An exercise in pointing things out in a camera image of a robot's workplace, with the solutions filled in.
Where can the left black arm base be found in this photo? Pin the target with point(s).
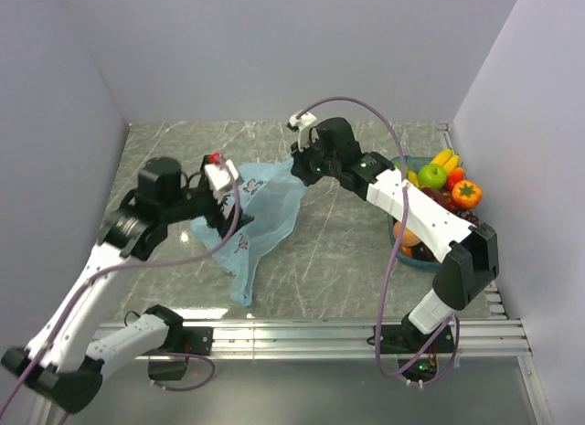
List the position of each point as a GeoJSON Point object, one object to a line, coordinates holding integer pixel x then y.
{"type": "Point", "coordinates": [170, 361]}

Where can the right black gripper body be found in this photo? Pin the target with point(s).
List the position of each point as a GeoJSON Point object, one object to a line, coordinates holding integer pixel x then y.
{"type": "Point", "coordinates": [313, 164]}

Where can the dark fake plum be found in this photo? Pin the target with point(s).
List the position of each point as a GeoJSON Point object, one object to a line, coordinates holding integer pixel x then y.
{"type": "Point", "coordinates": [422, 252]}

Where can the small orange fake fruit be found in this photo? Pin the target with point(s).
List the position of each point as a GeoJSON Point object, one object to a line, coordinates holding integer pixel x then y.
{"type": "Point", "coordinates": [406, 251]}

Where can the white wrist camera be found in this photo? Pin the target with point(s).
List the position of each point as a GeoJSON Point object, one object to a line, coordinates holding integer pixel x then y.
{"type": "Point", "coordinates": [302, 125]}
{"type": "Point", "coordinates": [221, 173]}

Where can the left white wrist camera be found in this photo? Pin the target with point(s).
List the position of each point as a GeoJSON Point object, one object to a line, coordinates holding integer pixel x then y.
{"type": "Point", "coordinates": [221, 173]}

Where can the yellow fake bananas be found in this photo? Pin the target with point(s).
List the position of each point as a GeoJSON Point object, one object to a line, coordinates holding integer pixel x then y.
{"type": "Point", "coordinates": [447, 159]}

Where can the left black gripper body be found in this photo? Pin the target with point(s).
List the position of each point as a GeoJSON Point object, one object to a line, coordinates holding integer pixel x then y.
{"type": "Point", "coordinates": [201, 200]}

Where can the light blue plastic bag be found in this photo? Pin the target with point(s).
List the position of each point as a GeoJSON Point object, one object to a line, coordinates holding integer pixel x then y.
{"type": "Point", "coordinates": [272, 196]}

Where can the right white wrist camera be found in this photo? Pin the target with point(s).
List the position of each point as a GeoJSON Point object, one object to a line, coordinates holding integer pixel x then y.
{"type": "Point", "coordinates": [302, 125]}

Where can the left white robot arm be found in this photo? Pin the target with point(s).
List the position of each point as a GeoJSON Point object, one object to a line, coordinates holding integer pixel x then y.
{"type": "Point", "coordinates": [63, 363]}

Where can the red orange fake pepper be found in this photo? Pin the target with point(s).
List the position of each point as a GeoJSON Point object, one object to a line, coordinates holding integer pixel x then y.
{"type": "Point", "coordinates": [455, 176]}

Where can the yellow fake mango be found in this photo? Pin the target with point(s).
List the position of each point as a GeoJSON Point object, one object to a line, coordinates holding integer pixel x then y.
{"type": "Point", "coordinates": [413, 178]}

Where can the green fake apple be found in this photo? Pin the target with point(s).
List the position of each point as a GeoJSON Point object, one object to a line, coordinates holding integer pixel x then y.
{"type": "Point", "coordinates": [433, 176]}

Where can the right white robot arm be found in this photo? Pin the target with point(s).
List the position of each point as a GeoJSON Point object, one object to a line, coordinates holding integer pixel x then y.
{"type": "Point", "coordinates": [467, 254]}

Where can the teal plastic fruit basket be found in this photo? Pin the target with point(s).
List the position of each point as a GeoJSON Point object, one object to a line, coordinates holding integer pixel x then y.
{"type": "Point", "coordinates": [415, 163]}

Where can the orange fake persimmon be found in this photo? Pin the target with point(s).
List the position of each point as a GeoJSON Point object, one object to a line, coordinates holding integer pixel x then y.
{"type": "Point", "coordinates": [467, 194]}

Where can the orange fake peach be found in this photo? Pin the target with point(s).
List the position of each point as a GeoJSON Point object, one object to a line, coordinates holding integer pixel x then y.
{"type": "Point", "coordinates": [409, 239]}

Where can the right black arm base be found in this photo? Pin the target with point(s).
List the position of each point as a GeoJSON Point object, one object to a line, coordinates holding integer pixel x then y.
{"type": "Point", "coordinates": [425, 358]}

